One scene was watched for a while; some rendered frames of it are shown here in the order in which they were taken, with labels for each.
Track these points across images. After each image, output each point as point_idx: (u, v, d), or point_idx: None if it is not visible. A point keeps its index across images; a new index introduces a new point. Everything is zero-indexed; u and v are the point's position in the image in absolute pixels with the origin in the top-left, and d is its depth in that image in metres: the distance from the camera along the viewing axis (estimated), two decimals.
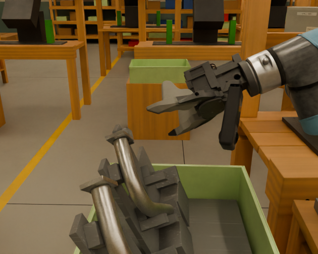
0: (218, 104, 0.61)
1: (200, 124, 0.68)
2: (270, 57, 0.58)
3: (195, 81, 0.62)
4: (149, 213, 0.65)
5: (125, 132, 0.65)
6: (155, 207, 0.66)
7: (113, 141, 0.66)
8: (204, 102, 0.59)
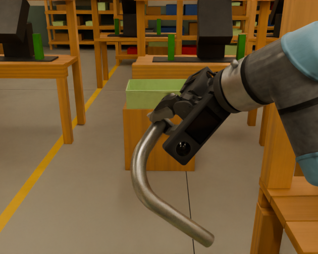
0: (192, 111, 0.53)
1: None
2: (242, 59, 0.45)
3: (189, 85, 0.58)
4: (141, 200, 0.60)
5: None
6: (151, 200, 0.60)
7: None
8: (174, 103, 0.55)
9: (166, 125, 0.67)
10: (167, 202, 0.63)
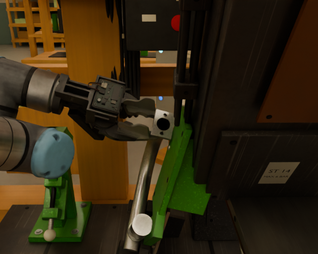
0: None
1: (125, 136, 0.63)
2: None
3: None
4: None
5: (154, 116, 0.63)
6: (139, 171, 0.73)
7: (168, 123, 0.64)
8: None
9: (164, 132, 0.62)
10: (142, 188, 0.70)
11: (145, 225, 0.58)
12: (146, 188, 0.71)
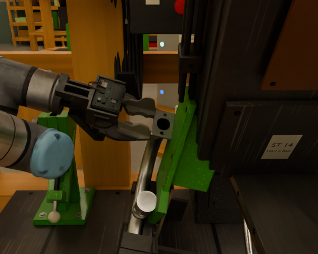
0: None
1: (125, 136, 0.62)
2: None
3: None
4: None
5: (154, 116, 0.63)
6: (139, 172, 0.73)
7: (168, 123, 0.64)
8: None
9: (164, 132, 0.62)
10: (142, 188, 0.70)
11: (149, 201, 0.59)
12: (146, 188, 0.70)
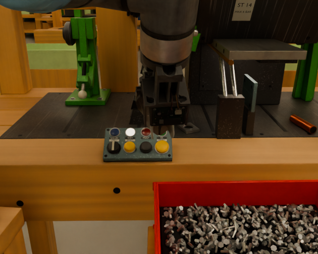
0: None
1: None
2: (194, 26, 0.45)
3: None
4: None
5: None
6: None
7: None
8: None
9: None
10: None
11: None
12: None
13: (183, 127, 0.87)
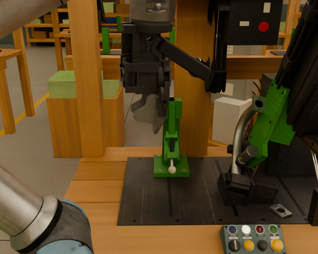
0: None
1: None
2: None
3: (140, 84, 0.56)
4: None
5: (252, 99, 0.99)
6: (233, 138, 1.09)
7: (261, 103, 0.99)
8: (169, 83, 0.57)
9: (260, 109, 0.98)
10: (238, 147, 1.06)
11: (254, 151, 0.94)
12: (241, 148, 1.06)
13: (276, 211, 0.97)
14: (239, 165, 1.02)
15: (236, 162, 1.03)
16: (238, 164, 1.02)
